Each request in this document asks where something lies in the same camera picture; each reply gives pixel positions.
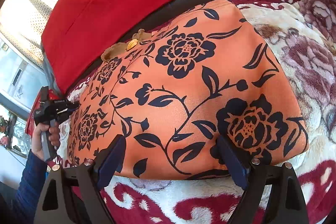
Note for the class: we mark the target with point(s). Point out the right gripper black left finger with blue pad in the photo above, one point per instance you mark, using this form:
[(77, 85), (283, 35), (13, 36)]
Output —
[(72, 195)]

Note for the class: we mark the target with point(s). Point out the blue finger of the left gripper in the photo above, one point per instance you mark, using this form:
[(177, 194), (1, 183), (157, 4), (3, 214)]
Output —
[(68, 111)]

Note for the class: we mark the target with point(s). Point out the person's left hand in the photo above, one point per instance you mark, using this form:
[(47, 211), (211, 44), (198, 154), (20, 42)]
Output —
[(45, 137)]

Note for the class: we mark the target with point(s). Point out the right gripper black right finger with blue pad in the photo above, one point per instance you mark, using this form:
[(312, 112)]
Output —
[(286, 203)]

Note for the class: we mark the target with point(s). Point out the floral plush bed blanket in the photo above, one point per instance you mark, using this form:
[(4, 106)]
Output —
[(301, 35)]

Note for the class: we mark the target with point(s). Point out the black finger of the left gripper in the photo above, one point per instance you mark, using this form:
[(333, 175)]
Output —
[(72, 105)]

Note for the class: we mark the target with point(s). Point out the orange floral garment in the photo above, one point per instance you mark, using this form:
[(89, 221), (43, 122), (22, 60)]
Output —
[(206, 74)]

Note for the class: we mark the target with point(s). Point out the blue sleeve forearm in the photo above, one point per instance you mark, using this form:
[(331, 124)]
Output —
[(26, 199)]

